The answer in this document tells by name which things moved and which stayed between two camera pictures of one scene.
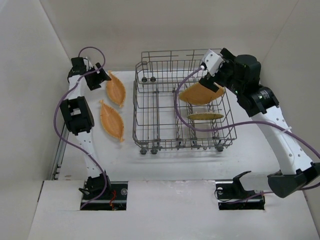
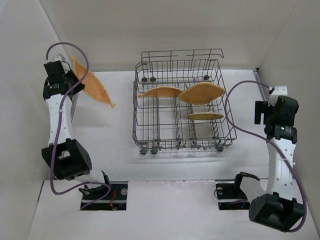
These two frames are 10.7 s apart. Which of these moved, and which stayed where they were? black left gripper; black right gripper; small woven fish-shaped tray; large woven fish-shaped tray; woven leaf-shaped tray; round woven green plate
Moved: small woven fish-shaped tray; large woven fish-shaped tray; black left gripper; black right gripper
Stayed: round woven green plate; woven leaf-shaped tray
